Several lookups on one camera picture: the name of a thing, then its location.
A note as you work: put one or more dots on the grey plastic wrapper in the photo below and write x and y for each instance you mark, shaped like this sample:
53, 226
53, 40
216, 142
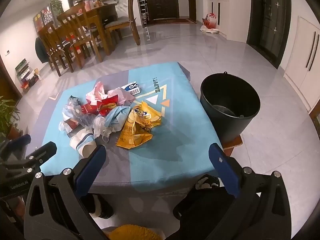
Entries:
73, 103

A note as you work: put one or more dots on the red gold snack wrapper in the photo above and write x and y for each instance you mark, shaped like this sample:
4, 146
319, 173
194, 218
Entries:
107, 105

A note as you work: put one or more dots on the person's left foot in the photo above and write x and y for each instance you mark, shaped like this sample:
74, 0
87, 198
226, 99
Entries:
100, 207

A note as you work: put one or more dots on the black glass door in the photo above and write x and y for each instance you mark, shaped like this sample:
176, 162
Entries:
267, 17

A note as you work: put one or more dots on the wall poster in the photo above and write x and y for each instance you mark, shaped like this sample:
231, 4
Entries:
43, 17

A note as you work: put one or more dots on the pink plastic wrapper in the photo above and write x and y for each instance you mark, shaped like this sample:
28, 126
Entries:
96, 91

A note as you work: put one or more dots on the red box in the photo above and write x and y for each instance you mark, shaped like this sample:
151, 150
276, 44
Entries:
68, 43

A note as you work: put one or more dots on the blue grey printed tablecloth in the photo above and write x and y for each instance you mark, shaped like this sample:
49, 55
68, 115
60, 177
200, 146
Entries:
175, 140

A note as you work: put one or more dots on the yellow fluffy clothing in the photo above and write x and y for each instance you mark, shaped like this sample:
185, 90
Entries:
132, 233

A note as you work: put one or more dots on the person's foot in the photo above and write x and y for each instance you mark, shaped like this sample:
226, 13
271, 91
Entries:
100, 207
207, 182

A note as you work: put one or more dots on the person's right foot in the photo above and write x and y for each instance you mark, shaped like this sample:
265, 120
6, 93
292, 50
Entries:
207, 182

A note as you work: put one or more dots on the white hallway cabinet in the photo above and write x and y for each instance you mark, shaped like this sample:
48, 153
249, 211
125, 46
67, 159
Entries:
225, 10

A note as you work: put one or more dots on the red gift bag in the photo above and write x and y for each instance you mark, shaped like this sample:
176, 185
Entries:
210, 21

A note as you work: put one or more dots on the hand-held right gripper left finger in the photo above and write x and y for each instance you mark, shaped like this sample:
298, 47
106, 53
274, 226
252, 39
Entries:
91, 165

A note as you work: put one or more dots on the dark brown cigarette pack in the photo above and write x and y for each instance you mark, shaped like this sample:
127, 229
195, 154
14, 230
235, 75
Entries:
72, 126

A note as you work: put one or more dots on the wooden chair grey cushion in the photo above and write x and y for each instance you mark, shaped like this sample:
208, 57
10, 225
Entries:
125, 20

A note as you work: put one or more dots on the metal shoe rack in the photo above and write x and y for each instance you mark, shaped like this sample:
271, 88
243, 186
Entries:
143, 12

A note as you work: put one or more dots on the white cloth bag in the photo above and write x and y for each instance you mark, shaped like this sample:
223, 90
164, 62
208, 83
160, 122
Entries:
210, 30

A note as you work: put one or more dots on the dark wooden front door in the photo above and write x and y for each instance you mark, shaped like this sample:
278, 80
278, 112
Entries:
161, 0

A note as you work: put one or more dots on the black plastic bucket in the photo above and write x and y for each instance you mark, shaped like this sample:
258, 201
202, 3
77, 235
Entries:
225, 127

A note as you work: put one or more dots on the wooden dining table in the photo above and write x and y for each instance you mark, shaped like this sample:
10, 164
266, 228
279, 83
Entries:
100, 12

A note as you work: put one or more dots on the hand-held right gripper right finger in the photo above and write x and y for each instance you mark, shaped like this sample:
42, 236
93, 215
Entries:
225, 170

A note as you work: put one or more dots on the blue face mask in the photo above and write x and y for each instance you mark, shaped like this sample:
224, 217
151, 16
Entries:
117, 116

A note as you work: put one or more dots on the dark jacket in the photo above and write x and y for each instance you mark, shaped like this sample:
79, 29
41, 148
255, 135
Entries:
40, 50

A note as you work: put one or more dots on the white wardrobe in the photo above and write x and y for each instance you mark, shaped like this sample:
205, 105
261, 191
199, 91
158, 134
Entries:
302, 62

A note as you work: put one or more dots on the brown doormat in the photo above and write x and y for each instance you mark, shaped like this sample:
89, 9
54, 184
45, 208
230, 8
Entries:
172, 21

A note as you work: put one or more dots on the pink jar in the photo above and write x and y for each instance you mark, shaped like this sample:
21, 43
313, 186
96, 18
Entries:
88, 4

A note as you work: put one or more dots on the white blue medicine box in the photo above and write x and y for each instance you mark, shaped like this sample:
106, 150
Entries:
132, 88

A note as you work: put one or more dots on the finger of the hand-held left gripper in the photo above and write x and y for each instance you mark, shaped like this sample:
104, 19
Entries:
42, 152
20, 140

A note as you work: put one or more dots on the white blue paper cup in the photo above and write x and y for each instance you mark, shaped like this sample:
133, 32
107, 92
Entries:
83, 143

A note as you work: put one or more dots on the potted green plant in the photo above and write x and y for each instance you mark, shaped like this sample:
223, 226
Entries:
7, 115

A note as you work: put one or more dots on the yellow snack bag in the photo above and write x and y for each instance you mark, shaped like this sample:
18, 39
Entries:
132, 132

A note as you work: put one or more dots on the stack of boxes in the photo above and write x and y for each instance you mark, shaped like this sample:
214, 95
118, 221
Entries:
26, 76

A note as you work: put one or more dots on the red cigarette pack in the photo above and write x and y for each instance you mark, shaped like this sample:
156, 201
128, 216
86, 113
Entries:
87, 109

